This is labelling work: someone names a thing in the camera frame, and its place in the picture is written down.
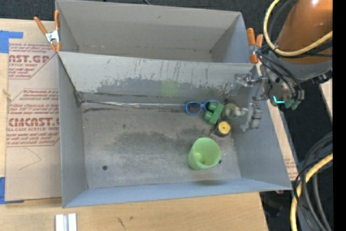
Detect light green cup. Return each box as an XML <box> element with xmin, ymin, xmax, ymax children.
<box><xmin>187</xmin><ymin>137</ymin><xmax>222</xmax><ymax>171</ymax></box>

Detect blue sunglasses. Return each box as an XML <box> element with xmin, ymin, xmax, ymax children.
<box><xmin>183</xmin><ymin>100</ymin><xmax>215</xmax><ymax>116</ymax></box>

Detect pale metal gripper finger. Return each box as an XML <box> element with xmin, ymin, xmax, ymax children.
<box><xmin>239</xmin><ymin>103</ymin><xmax>264</xmax><ymax>133</ymax></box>
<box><xmin>229</xmin><ymin>72</ymin><xmax>255</xmax><ymax>96</ymax></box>

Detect brown cardboard board, red print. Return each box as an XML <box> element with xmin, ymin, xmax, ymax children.
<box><xmin>0</xmin><ymin>18</ymin><xmax>63</xmax><ymax>204</ymax></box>

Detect green toy block with pegs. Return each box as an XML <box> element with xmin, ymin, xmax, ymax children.
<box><xmin>203</xmin><ymin>100</ymin><xmax>225</xmax><ymax>126</ymax></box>

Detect olive green round object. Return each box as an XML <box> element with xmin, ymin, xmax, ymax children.
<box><xmin>222</xmin><ymin>102</ymin><xmax>244</xmax><ymax>121</ymax></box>

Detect yellow and black cylinder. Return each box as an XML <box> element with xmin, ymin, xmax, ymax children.
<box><xmin>214</xmin><ymin>121</ymin><xmax>232</xmax><ymax>138</ymax></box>

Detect grey metal bin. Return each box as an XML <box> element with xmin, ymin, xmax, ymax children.
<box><xmin>55</xmin><ymin>0</ymin><xmax>294</xmax><ymax>209</ymax></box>

